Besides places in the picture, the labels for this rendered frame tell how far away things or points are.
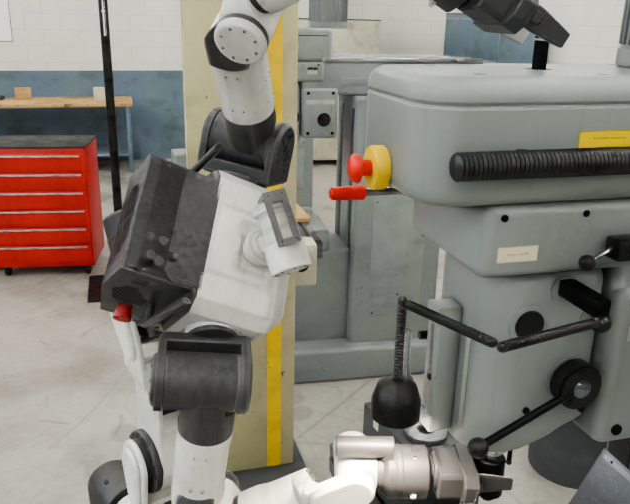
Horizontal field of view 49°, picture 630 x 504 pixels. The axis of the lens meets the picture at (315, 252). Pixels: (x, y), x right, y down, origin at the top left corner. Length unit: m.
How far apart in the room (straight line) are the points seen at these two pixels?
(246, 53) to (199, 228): 0.28
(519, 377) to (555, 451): 2.29
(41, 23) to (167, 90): 1.75
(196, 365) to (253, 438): 2.11
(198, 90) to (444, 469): 1.79
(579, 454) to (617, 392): 2.19
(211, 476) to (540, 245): 0.63
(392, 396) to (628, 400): 0.37
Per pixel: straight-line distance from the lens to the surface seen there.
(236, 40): 1.04
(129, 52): 9.89
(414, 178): 0.88
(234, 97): 1.15
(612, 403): 1.15
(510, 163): 0.84
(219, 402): 1.08
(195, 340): 1.12
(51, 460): 3.53
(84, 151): 5.42
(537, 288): 1.01
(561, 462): 3.36
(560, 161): 0.88
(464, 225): 0.96
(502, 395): 1.06
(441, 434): 1.49
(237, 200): 1.17
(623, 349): 1.11
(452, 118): 0.85
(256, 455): 3.23
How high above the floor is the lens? 1.95
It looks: 19 degrees down
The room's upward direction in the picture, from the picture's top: 1 degrees clockwise
